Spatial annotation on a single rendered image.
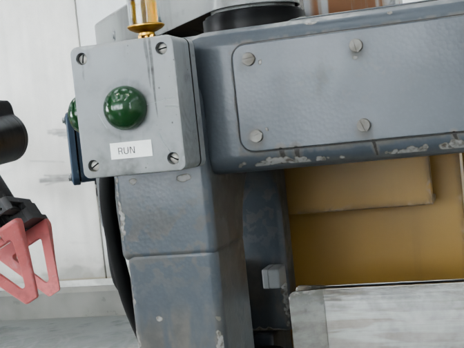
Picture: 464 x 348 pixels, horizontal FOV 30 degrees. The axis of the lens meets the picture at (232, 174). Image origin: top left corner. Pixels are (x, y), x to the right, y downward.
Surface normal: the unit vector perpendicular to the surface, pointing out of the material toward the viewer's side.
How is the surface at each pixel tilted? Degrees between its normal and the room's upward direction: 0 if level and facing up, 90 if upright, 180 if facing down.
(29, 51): 90
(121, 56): 90
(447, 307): 90
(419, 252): 90
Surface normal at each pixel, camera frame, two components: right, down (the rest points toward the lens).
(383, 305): -0.28, 0.08
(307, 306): -0.02, 0.05
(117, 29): -0.92, 0.11
